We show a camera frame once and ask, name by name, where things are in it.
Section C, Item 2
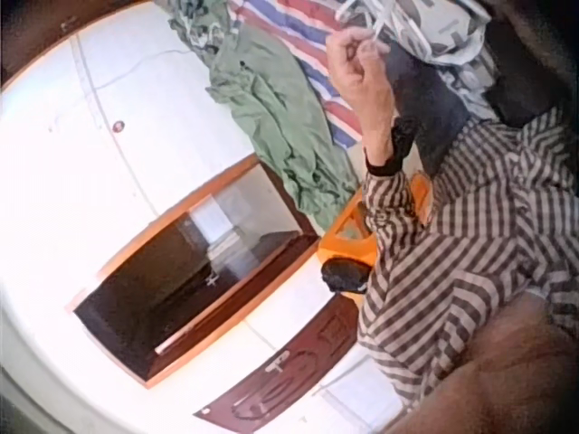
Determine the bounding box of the person's left hand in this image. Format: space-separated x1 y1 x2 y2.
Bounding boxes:
325 25 402 157

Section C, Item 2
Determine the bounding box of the white plastic hanger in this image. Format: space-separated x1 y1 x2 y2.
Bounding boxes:
335 0 408 52

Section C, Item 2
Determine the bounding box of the red blue striped sheet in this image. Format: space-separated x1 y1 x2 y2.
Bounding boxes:
225 0 377 150

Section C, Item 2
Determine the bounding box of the dark blue garment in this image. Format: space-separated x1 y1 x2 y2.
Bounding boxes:
384 43 472 178

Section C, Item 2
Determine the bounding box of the grey white patterned cloth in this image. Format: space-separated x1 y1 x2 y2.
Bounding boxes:
334 0 501 119

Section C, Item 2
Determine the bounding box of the green cloth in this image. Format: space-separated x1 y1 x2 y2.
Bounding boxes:
205 21 363 230

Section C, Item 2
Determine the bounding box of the black wrist band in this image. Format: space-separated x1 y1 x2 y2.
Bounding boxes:
363 116 420 179

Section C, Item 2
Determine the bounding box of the camouflage cloth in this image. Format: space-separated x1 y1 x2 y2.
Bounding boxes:
166 0 237 56

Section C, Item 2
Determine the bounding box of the orange plastic stool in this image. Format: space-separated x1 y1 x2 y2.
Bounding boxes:
316 171 436 296

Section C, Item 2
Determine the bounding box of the black shoe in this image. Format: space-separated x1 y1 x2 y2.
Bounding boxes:
320 256 371 296

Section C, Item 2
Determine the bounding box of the brown glass-top cabinet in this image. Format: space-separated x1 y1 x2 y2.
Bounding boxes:
64 152 323 391

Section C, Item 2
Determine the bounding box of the brown carved wooden panel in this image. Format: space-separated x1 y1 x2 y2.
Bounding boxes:
193 292 364 434

